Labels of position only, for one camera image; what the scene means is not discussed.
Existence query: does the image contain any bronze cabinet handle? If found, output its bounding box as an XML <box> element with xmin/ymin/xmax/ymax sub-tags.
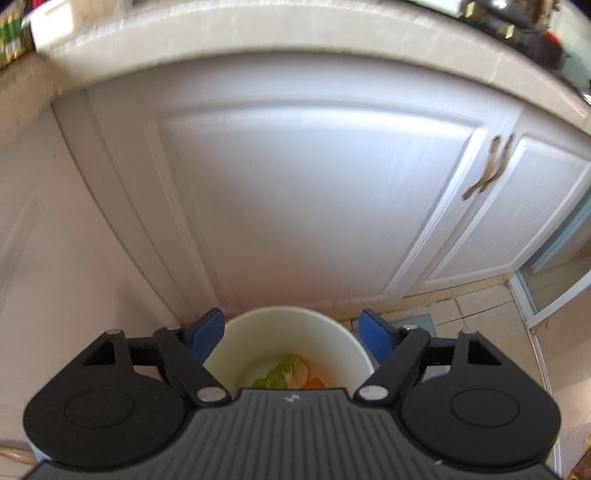
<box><xmin>479</xmin><ymin>134</ymin><xmax>516</xmax><ymax>193</ymax></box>
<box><xmin>463</xmin><ymin>135</ymin><xmax>502</xmax><ymax>200</ymax></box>

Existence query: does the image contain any glass door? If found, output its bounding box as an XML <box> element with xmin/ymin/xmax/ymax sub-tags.
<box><xmin>508</xmin><ymin>185</ymin><xmax>591</xmax><ymax>329</ymax></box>

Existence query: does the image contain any wide white cabinet door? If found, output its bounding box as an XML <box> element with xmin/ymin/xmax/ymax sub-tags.
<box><xmin>53</xmin><ymin>88</ymin><xmax>525</xmax><ymax>321</ymax></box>

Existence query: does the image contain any curled orange peel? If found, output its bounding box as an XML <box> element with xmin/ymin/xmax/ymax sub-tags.
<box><xmin>295</xmin><ymin>360</ymin><xmax>328</xmax><ymax>390</ymax></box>

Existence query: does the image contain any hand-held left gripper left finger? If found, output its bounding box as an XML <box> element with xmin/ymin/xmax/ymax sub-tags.
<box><xmin>81</xmin><ymin>308</ymin><xmax>232</xmax><ymax>408</ymax></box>

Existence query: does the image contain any narrow white cabinet door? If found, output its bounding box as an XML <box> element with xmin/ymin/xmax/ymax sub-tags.
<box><xmin>406</xmin><ymin>111</ymin><xmax>591</xmax><ymax>298</ymax></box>

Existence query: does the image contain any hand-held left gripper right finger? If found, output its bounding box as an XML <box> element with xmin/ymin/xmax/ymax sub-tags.
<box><xmin>353</xmin><ymin>309</ymin><xmax>504</xmax><ymax>407</ymax></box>

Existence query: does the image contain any crinkled napa cabbage leaf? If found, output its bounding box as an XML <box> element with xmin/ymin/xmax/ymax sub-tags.
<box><xmin>252</xmin><ymin>354</ymin><xmax>301</xmax><ymax>389</ymax></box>

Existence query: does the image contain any green packet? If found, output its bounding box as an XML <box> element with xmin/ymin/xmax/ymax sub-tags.
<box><xmin>0</xmin><ymin>0</ymin><xmax>37</xmax><ymax>70</ymax></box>

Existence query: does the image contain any white trash bin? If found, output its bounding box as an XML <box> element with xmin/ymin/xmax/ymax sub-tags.
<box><xmin>202</xmin><ymin>305</ymin><xmax>376</xmax><ymax>393</ymax></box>

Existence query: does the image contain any white cabinet side panel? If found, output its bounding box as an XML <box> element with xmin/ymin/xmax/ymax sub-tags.
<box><xmin>0</xmin><ymin>60</ymin><xmax>197</xmax><ymax>444</ymax></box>

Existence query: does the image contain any dark stove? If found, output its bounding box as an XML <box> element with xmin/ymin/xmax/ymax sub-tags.
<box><xmin>462</xmin><ymin>0</ymin><xmax>591</xmax><ymax>97</ymax></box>

